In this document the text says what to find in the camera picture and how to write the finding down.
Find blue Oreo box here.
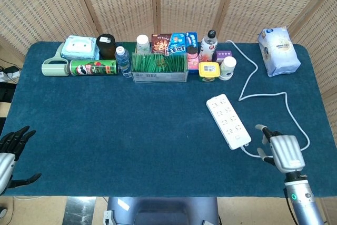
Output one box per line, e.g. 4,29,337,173
165,33,188,56

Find white drink bottle black cap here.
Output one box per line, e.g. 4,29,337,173
200,30,219,64

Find plain white paper cups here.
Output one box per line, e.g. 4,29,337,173
135,34,152,54

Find small purple box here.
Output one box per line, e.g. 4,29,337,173
215,50,234,62

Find shiny metal floor plate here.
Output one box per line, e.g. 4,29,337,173
63,196,97,225

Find clear water bottle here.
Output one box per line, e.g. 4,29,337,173
114,46,132,78

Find light blue wet wipes pack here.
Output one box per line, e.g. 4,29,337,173
61,35,100,60

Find green Pringles can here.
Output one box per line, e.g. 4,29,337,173
69,59,120,76

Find pink and blue box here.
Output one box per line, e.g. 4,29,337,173
186,47,200,75

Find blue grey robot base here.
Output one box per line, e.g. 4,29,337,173
104,196,221,225

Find tall blue white box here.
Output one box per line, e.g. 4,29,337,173
185,32,199,52

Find brown chocolate cookie box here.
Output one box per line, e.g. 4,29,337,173
151,33,173,55

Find black jar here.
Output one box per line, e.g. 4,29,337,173
96,34,117,60

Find blue table cloth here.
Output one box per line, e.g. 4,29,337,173
0,41,334,198

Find woven wooden folding screen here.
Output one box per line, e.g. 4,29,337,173
0,0,337,204

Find green container yellow lid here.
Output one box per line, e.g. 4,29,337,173
197,61,221,83

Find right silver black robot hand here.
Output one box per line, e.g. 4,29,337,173
254,124,306,174

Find white power cable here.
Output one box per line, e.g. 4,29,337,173
226,40,310,159

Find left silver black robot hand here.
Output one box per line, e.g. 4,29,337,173
0,126,42,197

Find light green lint roller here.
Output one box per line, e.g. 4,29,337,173
41,42,71,77

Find white blue snack bag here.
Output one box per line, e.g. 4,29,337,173
257,26,301,77

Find clear box of green packets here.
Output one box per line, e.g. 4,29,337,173
131,52,189,83

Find white power strip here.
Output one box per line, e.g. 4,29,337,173
205,93,252,151

